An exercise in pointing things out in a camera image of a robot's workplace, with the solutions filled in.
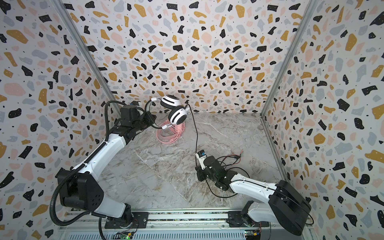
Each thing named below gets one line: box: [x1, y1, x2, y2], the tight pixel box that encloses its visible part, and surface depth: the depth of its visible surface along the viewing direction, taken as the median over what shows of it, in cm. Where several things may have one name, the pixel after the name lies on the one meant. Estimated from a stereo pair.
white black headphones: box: [144, 94, 190, 130], surface depth 72 cm
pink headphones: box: [156, 118, 186, 144], surface depth 106 cm
